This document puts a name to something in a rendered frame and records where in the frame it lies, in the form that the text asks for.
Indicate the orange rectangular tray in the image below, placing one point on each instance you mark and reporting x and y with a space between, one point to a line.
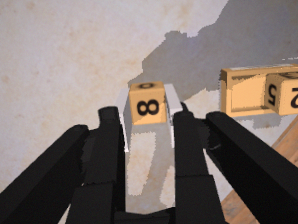
243 88

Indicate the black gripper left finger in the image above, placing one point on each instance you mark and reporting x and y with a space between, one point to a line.
42 193

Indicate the tan wooden cube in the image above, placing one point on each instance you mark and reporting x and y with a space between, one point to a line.
147 103
281 93

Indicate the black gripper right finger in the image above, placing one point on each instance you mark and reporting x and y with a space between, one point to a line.
265 181

